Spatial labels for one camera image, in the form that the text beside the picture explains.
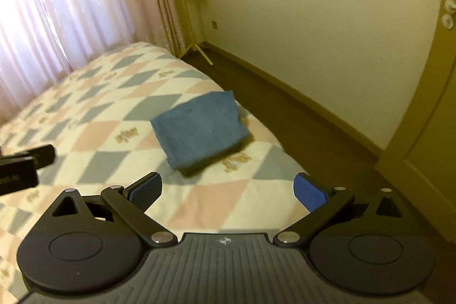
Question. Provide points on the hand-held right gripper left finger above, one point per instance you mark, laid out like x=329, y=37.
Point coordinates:
x=146, y=190

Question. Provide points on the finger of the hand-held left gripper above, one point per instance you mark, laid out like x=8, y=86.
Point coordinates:
x=41, y=155

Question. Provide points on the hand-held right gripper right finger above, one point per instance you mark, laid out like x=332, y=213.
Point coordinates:
x=308, y=190

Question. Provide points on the blue jeans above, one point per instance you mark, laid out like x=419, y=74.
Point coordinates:
x=199, y=129

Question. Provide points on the checkered bear print blanket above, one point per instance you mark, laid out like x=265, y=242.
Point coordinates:
x=107, y=133

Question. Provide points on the wooden baseboard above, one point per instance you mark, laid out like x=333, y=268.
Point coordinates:
x=302, y=94

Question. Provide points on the pink sheer curtain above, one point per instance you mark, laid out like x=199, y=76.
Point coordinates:
x=64, y=12

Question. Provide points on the olive wooden door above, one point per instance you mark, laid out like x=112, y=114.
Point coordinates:
x=431, y=111

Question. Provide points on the yellow coat stand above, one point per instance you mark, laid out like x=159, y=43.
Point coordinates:
x=188, y=26

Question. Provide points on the small dark wall outlet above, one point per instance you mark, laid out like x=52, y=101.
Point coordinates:
x=215, y=24

